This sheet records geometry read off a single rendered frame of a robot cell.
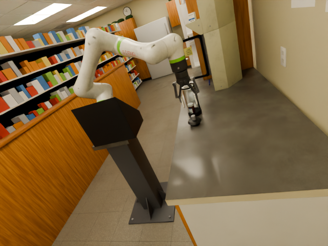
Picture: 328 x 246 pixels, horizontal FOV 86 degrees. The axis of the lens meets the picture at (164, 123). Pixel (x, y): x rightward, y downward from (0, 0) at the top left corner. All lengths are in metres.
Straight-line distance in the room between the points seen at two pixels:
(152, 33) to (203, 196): 6.11
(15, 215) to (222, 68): 2.27
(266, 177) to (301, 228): 0.26
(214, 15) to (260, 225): 1.29
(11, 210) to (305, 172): 2.22
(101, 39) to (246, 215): 1.19
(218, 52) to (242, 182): 1.04
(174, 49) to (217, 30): 0.60
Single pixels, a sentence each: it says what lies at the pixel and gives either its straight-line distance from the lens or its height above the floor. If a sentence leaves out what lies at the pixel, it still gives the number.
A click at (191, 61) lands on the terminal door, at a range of 1.86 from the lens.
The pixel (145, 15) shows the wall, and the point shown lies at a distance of 7.27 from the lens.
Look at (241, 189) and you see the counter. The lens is 0.77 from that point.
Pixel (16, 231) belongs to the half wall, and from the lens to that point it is 2.32.
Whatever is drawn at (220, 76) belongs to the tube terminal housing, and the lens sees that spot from 1.57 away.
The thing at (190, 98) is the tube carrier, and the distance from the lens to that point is 1.22.
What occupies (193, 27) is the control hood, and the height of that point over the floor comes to 1.48.
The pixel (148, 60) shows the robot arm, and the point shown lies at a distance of 0.93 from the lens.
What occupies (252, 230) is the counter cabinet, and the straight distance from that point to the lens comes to 0.96.
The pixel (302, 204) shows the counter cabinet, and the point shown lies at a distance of 0.85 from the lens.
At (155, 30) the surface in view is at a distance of 6.51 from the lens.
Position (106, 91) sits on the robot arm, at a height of 1.27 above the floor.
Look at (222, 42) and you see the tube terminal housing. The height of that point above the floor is 1.31.
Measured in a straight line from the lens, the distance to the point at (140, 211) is 2.08.
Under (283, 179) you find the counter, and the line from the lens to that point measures 0.81.
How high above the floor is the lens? 1.55
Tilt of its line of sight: 27 degrees down
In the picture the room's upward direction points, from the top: 21 degrees counter-clockwise
